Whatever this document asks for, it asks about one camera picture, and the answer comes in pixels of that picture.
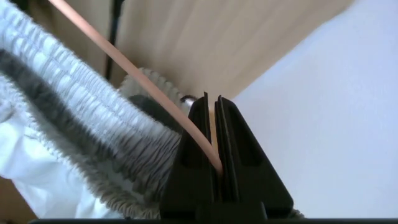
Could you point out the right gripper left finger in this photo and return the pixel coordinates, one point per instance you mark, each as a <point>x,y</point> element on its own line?
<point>186,186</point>

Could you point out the pale grey garment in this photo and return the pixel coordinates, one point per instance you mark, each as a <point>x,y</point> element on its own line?
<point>77,102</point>

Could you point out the black clothes rack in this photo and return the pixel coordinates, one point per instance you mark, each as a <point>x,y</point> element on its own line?
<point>113,31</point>

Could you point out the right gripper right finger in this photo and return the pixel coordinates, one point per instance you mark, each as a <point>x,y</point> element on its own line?
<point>258,183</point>

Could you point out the white laundry basket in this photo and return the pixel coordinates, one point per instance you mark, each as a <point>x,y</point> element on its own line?
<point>161,85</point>

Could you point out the pink clothes hanger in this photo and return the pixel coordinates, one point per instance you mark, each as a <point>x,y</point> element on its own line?
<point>140,77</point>

